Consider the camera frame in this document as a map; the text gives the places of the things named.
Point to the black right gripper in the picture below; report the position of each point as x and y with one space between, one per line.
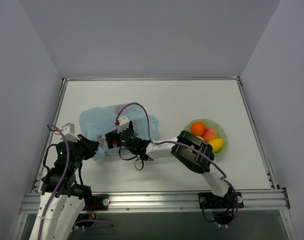
111 139

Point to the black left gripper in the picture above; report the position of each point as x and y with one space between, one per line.
86 144

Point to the light blue plastic bag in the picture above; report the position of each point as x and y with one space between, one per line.
98 121

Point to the fake orange fruit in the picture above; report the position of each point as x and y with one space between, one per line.
198 128

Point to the fake pink peach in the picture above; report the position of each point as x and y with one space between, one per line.
210 134

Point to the fake yellow mango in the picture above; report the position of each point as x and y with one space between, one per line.
216 144

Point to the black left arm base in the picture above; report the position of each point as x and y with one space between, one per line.
97 202

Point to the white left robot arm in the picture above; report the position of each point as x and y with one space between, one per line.
61 199

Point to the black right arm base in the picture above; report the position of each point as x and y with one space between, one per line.
209 201

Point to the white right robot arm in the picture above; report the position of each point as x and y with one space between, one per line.
195 154

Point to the green wavy glass bowl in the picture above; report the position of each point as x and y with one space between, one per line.
211 124

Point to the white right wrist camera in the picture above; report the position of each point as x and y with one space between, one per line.
122 123

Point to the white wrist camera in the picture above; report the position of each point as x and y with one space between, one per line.
122 123
68 130

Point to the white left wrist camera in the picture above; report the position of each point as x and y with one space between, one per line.
68 130

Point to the aluminium front table rail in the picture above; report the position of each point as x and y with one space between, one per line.
188 201

